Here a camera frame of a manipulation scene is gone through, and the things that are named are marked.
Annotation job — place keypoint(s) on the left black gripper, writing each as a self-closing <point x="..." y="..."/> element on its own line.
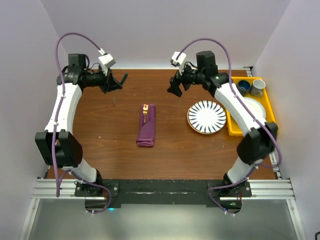
<point x="109" y="83"/>

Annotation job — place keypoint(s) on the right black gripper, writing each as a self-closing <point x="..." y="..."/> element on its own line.
<point x="175" y="82"/>

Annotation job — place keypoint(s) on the gold fork green handle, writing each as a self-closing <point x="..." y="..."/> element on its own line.
<point x="145" y="109"/>

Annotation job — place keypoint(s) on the purple cloth napkin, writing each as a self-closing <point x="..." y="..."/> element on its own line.
<point x="147" y="127"/>

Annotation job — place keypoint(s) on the gold spoon green handle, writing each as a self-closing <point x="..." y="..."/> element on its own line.
<point x="123" y="79"/>

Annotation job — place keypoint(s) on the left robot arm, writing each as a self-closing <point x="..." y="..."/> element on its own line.
<point x="57" y="144"/>

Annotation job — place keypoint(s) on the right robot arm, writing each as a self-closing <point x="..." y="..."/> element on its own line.
<point x="259" y="136"/>

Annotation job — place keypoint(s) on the blue striped white plate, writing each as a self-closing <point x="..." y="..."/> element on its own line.
<point x="206" y="117"/>

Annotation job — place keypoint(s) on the blue grey bowl cup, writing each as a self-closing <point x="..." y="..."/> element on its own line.
<point x="243" y="87"/>

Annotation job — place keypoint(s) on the yellow plastic tray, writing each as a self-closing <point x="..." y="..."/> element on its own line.
<point x="233" y="128"/>

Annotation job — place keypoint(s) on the white grey mug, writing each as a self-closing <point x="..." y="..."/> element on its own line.
<point x="257" y="88"/>

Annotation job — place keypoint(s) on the white plate in tray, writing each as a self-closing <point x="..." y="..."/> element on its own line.
<point x="255" y="107"/>

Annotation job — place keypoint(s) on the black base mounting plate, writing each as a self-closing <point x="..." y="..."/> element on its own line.
<point x="163" y="192"/>

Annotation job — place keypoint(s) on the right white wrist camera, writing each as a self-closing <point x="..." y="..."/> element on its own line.
<point x="178" y="59"/>

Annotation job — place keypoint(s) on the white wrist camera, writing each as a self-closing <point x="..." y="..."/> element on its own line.
<point x="106" y="61"/>
<point x="178" y="59"/>

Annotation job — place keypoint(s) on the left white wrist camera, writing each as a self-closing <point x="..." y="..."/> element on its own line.
<point x="106" y="61"/>

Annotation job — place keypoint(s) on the aluminium frame rail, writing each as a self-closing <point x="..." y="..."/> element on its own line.
<point x="107" y="126"/>

